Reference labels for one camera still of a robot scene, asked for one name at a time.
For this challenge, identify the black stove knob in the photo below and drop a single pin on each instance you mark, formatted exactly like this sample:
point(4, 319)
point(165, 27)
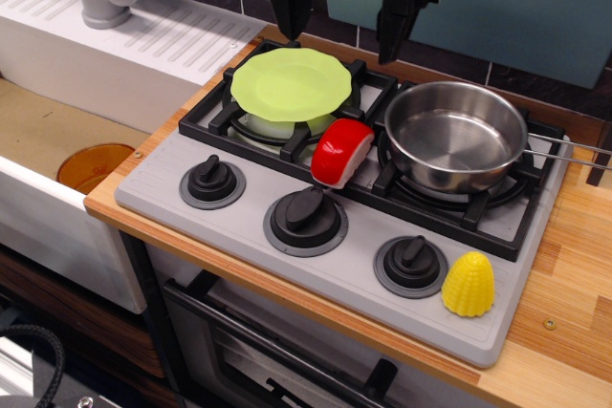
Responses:
point(306, 223)
point(212, 184)
point(411, 267)

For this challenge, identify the stainless steel pot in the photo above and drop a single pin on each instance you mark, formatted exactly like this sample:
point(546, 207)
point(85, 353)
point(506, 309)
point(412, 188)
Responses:
point(454, 133)

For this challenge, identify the yellow plastic corn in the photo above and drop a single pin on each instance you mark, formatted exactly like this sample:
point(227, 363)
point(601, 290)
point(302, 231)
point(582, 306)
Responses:
point(469, 290)

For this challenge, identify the black burner grate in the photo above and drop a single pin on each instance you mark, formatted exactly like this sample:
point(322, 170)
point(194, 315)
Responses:
point(496, 220)

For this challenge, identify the red and white toy sushi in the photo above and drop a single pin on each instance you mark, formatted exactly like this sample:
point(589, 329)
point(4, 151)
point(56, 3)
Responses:
point(340, 152)

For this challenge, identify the left black stove knob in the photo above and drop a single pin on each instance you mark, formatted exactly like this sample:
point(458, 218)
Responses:
point(212, 184)

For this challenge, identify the light green plastic plate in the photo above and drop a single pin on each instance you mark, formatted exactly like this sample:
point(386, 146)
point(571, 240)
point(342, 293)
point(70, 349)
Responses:
point(291, 85)

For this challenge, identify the middle black stove knob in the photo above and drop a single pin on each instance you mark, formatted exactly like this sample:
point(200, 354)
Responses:
point(306, 223)

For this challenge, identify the grey toy stove top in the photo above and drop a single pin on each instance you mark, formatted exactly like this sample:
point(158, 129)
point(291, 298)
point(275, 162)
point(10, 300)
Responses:
point(345, 275)

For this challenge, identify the toy oven door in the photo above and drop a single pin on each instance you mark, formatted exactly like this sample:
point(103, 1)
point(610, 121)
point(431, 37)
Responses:
point(256, 353)

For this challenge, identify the right black stove knob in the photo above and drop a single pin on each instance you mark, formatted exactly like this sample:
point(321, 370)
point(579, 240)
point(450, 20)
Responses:
point(411, 267)

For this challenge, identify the white toy sink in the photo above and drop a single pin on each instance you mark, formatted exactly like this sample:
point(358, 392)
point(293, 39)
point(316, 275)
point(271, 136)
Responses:
point(64, 87)

